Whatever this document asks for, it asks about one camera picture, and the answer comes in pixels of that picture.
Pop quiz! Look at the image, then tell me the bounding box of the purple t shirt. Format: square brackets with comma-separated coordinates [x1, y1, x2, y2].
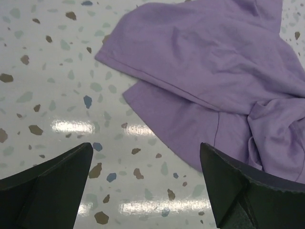
[95, 0, 305, 183]

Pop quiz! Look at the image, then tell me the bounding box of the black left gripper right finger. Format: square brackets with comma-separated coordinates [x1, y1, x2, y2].
[200, 143, 305, 229]

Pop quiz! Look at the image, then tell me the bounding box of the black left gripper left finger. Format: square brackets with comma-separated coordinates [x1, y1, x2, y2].
[0, 143, 93, 229]

